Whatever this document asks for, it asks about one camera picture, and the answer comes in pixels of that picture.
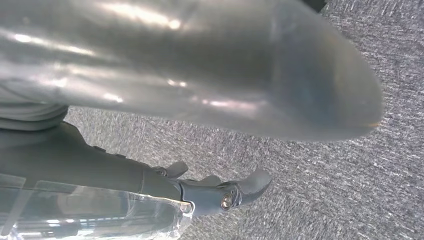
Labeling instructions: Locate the glossy robot body shell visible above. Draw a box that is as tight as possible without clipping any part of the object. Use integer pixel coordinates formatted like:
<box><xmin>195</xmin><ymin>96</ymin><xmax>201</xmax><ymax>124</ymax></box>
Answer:
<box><xmin>0</xmin><ymin>0</ymin><xmax>386</xmax><ymax>143</ymax></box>

